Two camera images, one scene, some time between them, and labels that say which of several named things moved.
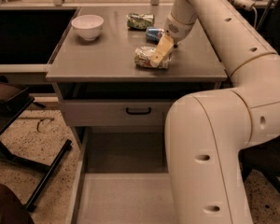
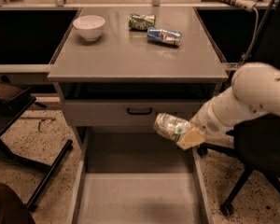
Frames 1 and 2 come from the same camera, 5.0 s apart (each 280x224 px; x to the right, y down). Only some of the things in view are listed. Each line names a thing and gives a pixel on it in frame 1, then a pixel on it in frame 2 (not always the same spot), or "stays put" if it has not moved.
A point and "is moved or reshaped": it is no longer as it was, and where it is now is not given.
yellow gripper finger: (164, 45) → (189, 138)
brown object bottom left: (7, 208) stays put
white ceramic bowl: (89, 26) stays put
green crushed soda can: (139, 21) stays put
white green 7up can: (143, 55) is moved or reshaped
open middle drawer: (123, 176) stays put
